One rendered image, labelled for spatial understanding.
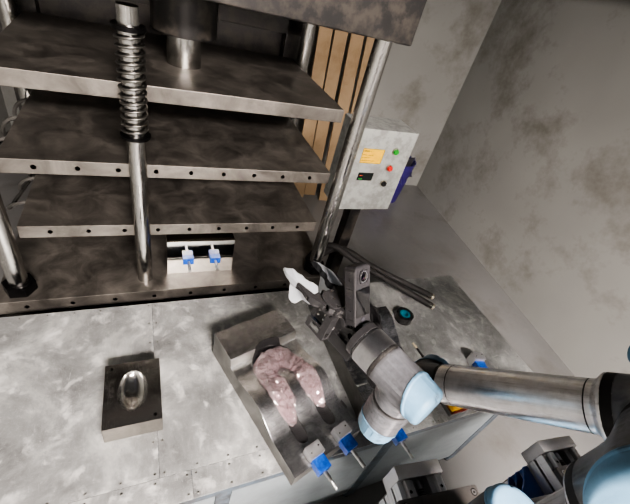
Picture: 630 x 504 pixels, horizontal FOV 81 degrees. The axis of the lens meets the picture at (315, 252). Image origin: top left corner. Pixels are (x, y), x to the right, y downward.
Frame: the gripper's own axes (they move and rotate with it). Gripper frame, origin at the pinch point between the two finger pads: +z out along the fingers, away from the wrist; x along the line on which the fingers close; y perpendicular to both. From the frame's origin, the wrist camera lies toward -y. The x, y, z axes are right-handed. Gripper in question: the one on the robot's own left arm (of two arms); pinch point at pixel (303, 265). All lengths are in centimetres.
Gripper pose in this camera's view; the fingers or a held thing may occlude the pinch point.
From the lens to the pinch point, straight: 76.1
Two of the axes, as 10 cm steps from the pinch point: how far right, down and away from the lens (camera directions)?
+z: -6.1, -5.9, 5.2
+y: -3.3, 7.9, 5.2
